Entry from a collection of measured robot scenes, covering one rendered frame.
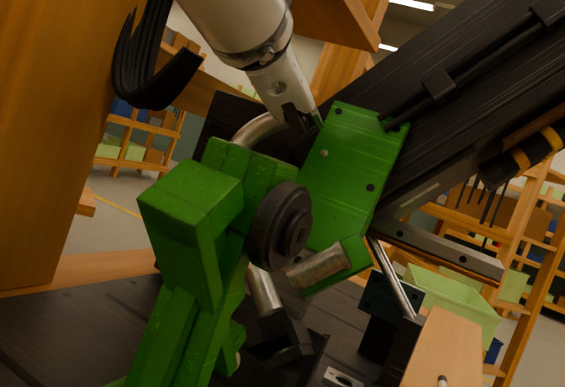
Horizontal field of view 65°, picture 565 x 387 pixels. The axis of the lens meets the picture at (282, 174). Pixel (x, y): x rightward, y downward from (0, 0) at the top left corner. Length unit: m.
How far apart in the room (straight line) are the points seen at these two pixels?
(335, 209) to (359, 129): 0.12
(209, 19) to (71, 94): 0.30
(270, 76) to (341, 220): 0.23
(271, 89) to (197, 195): 0.19
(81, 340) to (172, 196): 0.30
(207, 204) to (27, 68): 0.35
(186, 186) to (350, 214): 0.31
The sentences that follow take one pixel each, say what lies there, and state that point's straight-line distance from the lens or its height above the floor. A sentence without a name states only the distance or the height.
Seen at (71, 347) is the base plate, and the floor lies 0.90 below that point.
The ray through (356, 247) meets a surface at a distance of 0.57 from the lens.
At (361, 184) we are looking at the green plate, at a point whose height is 1.17.
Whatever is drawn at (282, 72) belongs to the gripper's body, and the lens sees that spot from 0.44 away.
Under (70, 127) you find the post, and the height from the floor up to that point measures 1.11.
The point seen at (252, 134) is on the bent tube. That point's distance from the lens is 0.59.
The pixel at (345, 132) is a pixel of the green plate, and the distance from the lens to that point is 0.63.
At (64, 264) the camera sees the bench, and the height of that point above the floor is 0.88.
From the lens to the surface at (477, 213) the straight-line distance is 3.53.
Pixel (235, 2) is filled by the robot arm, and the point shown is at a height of 1.27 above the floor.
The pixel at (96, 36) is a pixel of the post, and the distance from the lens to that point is 0.65.
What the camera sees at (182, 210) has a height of 1.12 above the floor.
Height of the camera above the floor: 1.18
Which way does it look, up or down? 3 degrees down
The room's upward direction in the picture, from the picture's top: 20 degrees clockwise
